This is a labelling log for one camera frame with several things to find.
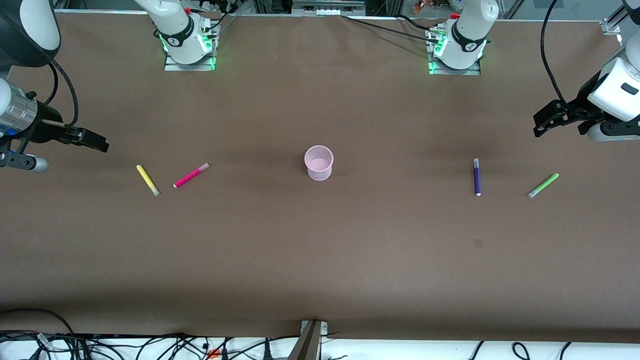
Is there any black arched floor cable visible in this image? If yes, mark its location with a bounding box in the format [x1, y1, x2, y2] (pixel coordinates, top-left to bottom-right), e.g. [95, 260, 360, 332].
[0, 308, 77, 336]

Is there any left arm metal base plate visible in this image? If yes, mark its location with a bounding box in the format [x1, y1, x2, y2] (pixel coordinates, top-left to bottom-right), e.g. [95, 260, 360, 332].
[426, 27, 482, 76]

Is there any long black table cable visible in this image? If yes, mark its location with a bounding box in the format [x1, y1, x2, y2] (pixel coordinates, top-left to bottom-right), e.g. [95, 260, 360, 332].
[341, 15, 442, 45]

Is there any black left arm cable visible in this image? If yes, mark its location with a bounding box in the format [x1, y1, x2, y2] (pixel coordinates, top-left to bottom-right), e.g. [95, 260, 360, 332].
[540, 0, 572, 106]

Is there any short black table cable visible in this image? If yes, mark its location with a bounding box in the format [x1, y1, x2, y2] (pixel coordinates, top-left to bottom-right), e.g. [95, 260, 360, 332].
[397, 14, 435, 33]

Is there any yellow pen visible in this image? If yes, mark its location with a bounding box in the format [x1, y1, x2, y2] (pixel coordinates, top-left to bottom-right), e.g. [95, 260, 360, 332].
[136, 164, 161, 197]

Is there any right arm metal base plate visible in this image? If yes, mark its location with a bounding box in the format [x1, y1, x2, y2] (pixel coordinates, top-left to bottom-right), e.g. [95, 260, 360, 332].
[163, 22, 221, 72]

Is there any pink pen holder cup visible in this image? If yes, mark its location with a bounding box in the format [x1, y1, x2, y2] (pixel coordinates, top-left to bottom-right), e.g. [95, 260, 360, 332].
[304, 145, 335, 182]

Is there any silver aluminium frame rail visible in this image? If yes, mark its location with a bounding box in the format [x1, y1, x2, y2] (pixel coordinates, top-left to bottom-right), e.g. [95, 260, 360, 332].
[291, 0, 367, 17]

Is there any green pen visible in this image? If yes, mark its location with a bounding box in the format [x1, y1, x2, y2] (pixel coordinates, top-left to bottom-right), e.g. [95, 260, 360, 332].
[528, 173, 560, 199]

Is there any grey metal support beam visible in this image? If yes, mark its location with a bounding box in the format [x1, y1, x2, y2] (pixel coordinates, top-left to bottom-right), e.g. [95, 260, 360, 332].
[288, 321, 324, 360]

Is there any pink pen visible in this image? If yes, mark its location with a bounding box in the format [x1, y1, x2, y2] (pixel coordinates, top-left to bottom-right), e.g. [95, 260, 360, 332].
[173, 162, 211, 189]

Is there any silver mounting bracket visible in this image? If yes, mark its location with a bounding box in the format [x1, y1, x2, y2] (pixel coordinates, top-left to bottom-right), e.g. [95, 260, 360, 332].
[300, 320, 329, 337]

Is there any black base cable bundle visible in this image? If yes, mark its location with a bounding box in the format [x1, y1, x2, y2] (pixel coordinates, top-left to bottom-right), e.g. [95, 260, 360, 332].
[199, 0, 240, 41]

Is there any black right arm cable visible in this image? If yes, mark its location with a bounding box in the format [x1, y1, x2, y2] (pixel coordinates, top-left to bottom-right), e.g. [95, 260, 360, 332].
[30, 59, 80, 129]

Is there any aluminium corner post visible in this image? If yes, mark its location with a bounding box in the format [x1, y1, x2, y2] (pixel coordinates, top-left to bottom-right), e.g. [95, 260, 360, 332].
[601, 0, 633, 36]

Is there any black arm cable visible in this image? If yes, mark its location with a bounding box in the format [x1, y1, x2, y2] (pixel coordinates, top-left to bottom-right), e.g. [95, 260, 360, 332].
[30, 59, 80, 129]
[540, 0, 572, 106]

